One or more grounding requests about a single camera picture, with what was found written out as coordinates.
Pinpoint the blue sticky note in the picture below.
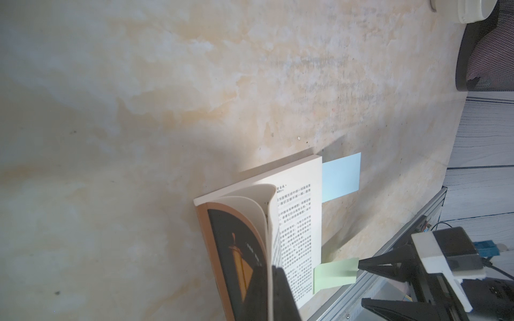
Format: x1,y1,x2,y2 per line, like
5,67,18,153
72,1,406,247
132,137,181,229
322,153,361,203

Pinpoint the dark cover paperback book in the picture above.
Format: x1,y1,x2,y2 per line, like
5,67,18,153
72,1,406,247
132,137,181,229
194,155,322,320

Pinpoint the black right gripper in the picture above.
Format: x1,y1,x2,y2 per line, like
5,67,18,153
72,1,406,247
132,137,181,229
358,245,513,321

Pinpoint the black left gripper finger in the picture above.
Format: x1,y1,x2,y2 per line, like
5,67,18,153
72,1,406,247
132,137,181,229
265,266,301,321

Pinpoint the green sticky note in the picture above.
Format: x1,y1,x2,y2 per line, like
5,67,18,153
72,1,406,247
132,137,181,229
313,258,360,294

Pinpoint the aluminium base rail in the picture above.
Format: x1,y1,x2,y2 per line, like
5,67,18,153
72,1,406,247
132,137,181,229
309,187,447,320

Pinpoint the cream ceramic bowl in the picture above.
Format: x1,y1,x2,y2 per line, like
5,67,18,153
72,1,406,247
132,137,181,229
429,0,499,24

